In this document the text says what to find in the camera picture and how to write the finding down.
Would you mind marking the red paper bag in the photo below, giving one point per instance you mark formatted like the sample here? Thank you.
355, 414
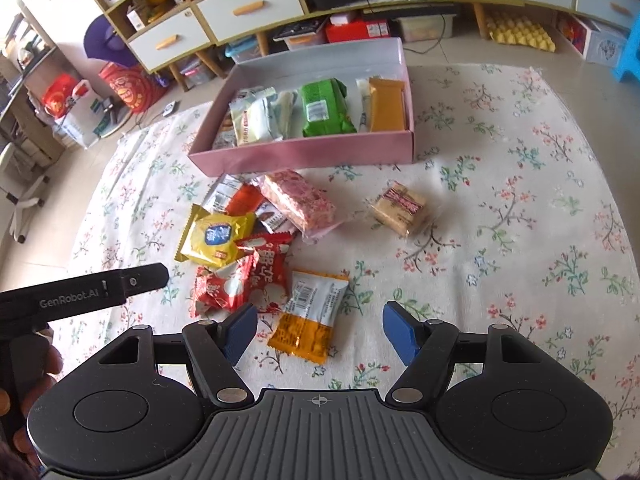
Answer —
132, 87

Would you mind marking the pink clear rice crisp packet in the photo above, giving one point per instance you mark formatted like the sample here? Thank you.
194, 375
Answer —
302, 202

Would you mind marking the long silver cookie packet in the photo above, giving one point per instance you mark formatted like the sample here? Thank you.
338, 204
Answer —
224, 132

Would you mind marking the red white snack packet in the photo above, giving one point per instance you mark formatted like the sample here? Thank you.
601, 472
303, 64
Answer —
222, 287
267, 270

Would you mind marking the white roll cake packet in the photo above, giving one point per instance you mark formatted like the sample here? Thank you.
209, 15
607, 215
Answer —
289, 115
364, 105

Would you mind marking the white office chair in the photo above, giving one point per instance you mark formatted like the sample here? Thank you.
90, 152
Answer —
22, 190

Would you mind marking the black flat tray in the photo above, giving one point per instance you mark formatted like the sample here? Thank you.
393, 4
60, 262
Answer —
300, 31

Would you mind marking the orange-brown snack packet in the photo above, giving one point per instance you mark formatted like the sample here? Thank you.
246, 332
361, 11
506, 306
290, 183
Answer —
387, 105

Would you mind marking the yellow egg tray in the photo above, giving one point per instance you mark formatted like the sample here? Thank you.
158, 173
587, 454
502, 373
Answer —
522, 35

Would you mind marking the blue plastic stool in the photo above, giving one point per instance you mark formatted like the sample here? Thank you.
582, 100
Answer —
631, 60

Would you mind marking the red plastic bag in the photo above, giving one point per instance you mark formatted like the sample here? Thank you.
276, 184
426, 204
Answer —
60, 95

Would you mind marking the white orange-red snack packet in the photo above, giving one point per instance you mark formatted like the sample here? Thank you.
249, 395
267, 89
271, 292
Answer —
232, 195

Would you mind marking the person's left hand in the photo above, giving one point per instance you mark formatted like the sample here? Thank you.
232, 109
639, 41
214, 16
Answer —
47, 357

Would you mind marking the side shelf unit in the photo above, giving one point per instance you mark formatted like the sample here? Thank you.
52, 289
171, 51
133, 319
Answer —
25, 70

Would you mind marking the brown cracker clear packet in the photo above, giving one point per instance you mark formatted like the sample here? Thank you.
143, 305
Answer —
400, 207

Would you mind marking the orange white snack packet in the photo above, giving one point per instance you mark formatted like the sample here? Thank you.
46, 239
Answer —
310, 315

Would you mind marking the purple hat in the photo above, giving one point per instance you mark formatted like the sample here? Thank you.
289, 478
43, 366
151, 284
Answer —
107, 42

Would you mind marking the yellow snack packet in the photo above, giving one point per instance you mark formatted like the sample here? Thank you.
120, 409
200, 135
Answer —
215, 235

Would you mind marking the floral tablecloth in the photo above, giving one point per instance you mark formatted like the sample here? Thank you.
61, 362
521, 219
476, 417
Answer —
500, 210

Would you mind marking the cream white snack packet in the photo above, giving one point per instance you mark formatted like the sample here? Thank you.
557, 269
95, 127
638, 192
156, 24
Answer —
255, 122

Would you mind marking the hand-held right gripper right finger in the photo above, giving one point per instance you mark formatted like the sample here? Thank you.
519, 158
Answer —
400, 332

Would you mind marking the white storage bin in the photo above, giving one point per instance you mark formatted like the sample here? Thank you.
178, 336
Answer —
424, 29

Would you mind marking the wooden shelf cabinet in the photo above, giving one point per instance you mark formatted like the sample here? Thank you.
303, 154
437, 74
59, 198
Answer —
350, 7

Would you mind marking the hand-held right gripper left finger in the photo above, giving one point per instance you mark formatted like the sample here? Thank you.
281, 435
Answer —
240, 332

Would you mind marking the red box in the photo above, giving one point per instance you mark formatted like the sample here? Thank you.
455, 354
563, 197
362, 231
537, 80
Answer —
357, 31

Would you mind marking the brown chocolate snack packet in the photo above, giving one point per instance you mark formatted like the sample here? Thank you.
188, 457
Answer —
275, 219

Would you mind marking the green snack packet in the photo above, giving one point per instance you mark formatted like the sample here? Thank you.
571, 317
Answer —
325, 107

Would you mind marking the white printed box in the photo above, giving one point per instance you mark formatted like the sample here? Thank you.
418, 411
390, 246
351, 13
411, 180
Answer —
605, 45

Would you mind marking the clear storage box blue lid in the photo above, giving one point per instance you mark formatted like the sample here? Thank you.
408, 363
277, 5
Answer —
242, 50

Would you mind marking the white charger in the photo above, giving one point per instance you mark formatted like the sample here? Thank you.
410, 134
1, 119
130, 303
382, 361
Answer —
170, 109

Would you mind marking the white shopping bag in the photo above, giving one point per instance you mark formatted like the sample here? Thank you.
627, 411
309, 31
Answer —
82, 117

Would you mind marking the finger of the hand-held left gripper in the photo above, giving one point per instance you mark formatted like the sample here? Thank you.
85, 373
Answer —
145, 277

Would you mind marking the pink cardboard box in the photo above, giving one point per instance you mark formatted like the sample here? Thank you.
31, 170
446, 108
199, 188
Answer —
310, 152

